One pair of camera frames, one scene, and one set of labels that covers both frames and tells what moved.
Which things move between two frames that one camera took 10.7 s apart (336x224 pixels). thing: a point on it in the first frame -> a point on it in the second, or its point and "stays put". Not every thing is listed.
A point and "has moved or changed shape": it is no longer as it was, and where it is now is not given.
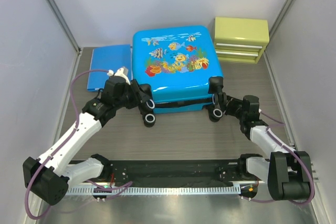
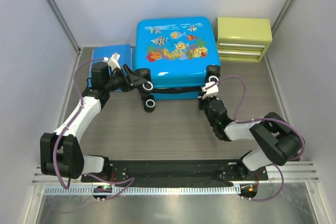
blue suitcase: (177, 63) has moved or changed shape
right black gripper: (231, 102) -> (203, 99)
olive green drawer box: (240, 40) stays put
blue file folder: (106, 58) stays put
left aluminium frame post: (57, 12) stays put
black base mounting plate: (122, 172) stays put
